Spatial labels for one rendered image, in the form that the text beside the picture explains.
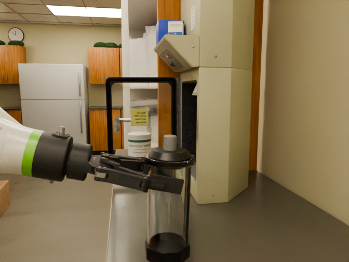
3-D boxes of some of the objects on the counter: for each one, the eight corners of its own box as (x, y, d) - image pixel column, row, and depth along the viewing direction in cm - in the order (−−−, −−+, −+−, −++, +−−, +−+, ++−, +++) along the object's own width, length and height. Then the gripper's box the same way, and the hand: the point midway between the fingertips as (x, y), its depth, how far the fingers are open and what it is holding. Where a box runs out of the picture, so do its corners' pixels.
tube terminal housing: (231, 174, 137) (236, 2, 126) (264, 199, 106) (274, -26, 95) (179, 177, 133) (180, -1, 122) (198, 204, 101) (200, -32, 90)
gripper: (63, 153, 48) (193, 178, 52) (80, 133, 69) (172, 152, 73) (54, 196, 48) (184, 217, 53) (74, 163, 69) (165, 180, 74)
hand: (166, 177), depth 63 cm, fingers closed on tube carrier, 9 cm apart
